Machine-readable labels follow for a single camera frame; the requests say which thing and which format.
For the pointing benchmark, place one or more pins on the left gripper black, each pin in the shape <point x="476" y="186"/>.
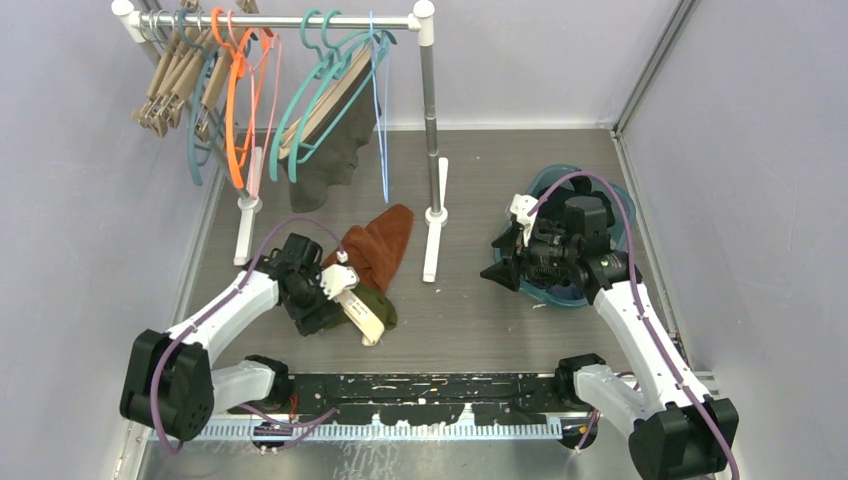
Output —
<point x="308" y="320"/>

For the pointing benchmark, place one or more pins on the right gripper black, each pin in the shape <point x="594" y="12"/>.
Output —
<point x="505" y="273"/>

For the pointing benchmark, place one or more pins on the olive green underwear cream waistband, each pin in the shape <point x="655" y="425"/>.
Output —
<point x="369" y="310"/>

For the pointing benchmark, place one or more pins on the navy underwear cream waistband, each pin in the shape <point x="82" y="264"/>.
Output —
<point x="568" y="292"/>

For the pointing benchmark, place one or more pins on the dark grey underwear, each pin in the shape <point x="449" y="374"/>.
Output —
<point x="336" y="159"/>

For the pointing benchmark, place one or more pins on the orange hanger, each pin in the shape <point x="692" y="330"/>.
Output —
<point x="248" y="49"/>

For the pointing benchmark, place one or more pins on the teal hanger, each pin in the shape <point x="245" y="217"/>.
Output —
<point x="298" y="112"/>
<point x="335" y="106"/>
<point x="204" y="128"/>

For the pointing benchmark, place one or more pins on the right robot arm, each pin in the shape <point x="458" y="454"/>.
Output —
<point x="674" y="426"/>

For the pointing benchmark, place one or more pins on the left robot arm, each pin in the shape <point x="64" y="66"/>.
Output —
<point x="171" y="384"/>

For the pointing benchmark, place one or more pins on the brown towel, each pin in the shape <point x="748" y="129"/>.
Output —
<point x="376" y="250"/>

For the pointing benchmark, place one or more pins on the white garment rack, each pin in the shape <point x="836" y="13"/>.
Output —
<point x="421" y="21"/>

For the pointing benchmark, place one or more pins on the beige wooden hangers bunch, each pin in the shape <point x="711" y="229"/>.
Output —
<point x="169" y="91"/>

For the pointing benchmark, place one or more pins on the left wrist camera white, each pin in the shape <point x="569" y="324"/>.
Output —
<point x="338" y="277"/>

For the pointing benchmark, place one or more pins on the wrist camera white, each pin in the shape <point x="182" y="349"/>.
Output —
<point x="524" y="208"/>
<point x="338" y="277"/>

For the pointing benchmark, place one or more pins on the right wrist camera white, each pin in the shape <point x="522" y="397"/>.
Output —
<point x="524" y="208"/>

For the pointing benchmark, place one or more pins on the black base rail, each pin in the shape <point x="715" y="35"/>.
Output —
<point x="419" y="399"/>

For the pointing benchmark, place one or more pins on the light blue wire hanger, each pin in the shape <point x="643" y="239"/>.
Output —
<point x="381" y="112"/>

